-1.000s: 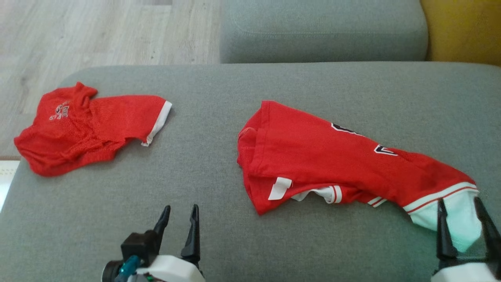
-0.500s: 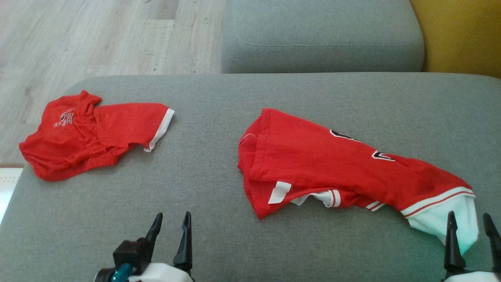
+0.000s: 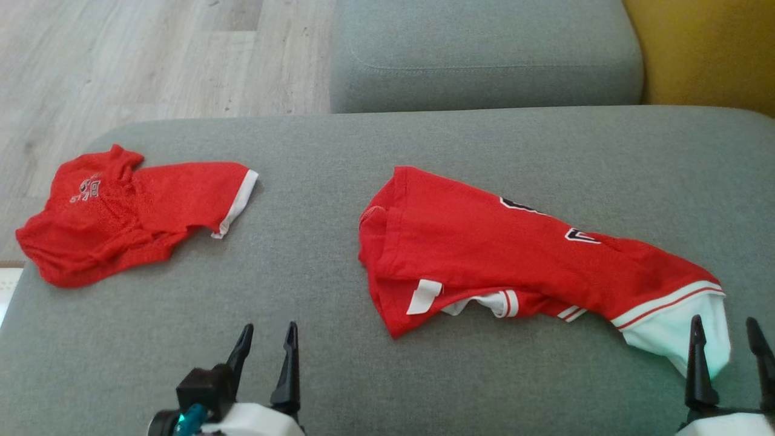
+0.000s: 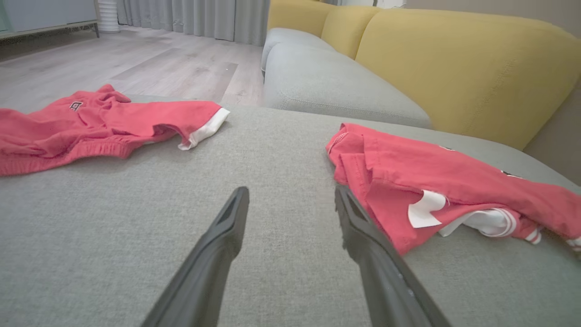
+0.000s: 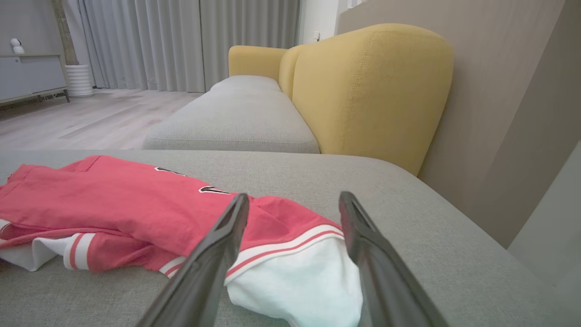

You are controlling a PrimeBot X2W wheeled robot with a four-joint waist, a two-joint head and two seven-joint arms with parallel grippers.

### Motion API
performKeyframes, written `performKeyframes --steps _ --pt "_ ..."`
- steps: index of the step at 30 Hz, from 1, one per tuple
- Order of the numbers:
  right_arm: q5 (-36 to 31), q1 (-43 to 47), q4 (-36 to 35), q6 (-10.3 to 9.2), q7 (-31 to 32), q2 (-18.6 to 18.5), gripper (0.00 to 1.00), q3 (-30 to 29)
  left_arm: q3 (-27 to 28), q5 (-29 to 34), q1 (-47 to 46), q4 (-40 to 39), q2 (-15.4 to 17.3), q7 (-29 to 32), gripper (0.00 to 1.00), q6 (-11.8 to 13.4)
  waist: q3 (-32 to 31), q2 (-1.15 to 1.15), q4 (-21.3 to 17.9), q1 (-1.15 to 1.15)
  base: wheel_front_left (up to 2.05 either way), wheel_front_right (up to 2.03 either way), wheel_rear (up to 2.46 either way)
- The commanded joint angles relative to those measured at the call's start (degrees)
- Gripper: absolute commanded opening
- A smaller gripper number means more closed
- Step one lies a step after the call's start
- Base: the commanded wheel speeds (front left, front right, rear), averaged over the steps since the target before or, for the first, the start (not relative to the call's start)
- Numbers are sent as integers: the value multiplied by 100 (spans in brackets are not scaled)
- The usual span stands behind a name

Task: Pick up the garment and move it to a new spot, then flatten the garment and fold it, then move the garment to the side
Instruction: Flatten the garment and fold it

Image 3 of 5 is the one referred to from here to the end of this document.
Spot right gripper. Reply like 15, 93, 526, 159
675, 314, 775, 436

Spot white floor mat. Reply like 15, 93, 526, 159
0, 268, 24, 329

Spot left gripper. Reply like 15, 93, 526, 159
200, 321, 307, 436

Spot red white-trimmed jersey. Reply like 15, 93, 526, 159
357, 165, 732, 379

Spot grey sofa cushion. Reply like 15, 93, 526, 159
329, 0, 644, 114

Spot mustard yellow cushion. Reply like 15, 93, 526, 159
622, 0, 775, 119

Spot teal cable connector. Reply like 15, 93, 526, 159
174, 404, 209, 436

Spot red mesh shorts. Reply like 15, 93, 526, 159
15, 144, 260, 289

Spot grey fabric sofa seat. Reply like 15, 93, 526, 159
0, 105, 775, 436

